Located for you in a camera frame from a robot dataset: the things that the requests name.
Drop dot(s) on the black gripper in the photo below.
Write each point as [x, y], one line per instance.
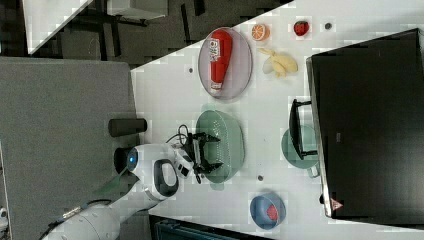
[193, 144]

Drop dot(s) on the green strainer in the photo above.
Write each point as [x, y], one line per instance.
[229, 150]

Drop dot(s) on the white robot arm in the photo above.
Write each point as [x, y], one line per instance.
[152, 174]

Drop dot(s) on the blue bowl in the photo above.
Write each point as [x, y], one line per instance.
[259, 206]

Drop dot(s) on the large black stove burner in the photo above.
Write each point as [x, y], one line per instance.
[121, 159]

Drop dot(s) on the red strawberry in bowl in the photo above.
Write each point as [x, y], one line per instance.
[272, 213]

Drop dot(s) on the green spatula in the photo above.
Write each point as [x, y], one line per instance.
[116, 187]

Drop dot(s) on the small black stove burner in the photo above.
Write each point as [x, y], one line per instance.
[123, 127]

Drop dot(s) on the grey round plate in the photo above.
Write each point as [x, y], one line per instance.
[239, 70]

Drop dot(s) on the green cup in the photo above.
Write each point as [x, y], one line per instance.
[301, 152]

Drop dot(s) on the red ketchup bottle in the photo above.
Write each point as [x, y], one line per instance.
[220, 51]

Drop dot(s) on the peeled banana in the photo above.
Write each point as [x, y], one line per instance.
[281, 65]

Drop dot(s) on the orange half slice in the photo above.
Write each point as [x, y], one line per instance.
[260, 32]

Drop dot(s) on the red strawberry on table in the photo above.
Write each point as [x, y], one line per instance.
[301, 28]

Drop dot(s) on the black toaster oven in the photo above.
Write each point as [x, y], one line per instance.
[368, 114]

